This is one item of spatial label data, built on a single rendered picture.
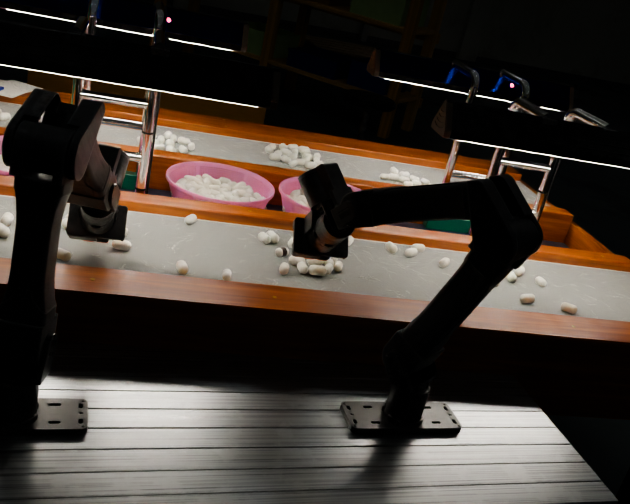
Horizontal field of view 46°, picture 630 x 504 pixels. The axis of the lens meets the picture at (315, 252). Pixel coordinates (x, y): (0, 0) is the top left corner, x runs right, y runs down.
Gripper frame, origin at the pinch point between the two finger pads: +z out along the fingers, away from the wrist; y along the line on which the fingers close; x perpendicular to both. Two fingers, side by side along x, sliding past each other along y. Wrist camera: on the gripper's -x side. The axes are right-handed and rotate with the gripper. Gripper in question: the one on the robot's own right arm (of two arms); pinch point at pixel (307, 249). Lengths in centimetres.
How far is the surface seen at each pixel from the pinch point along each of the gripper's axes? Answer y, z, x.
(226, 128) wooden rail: 7, 76, -57
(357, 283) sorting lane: -13.0, 7.8, 3.6
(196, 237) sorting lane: 19.2, 18.3, -5.0
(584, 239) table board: -95, 44, -26
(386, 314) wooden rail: -13.8, -6.5, 12.3
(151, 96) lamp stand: 31.6, 14.7, -33.4
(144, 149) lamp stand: 31.6, 22.3, -24.4
